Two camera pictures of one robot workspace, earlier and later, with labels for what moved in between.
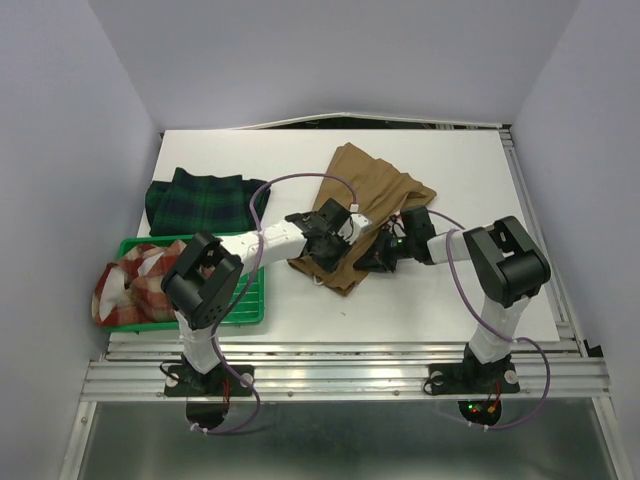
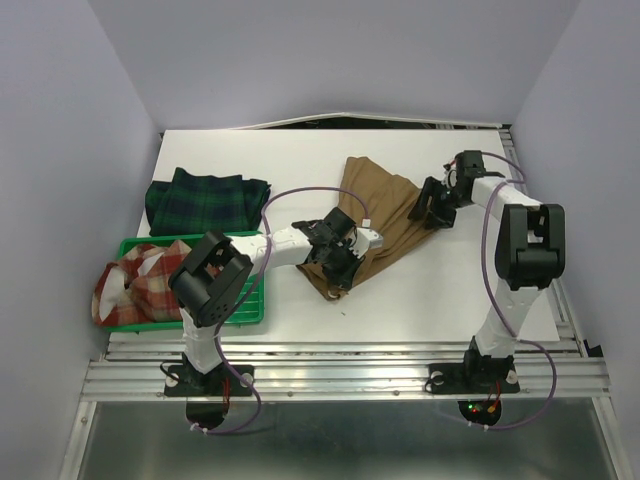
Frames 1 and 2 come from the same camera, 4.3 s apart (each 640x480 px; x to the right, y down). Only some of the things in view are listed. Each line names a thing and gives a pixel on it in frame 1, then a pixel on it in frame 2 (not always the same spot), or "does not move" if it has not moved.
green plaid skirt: (193, 203) does not move
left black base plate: (183, 381) does not move
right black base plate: (473, 378) does not move
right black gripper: (376, 259) → (431, 186)
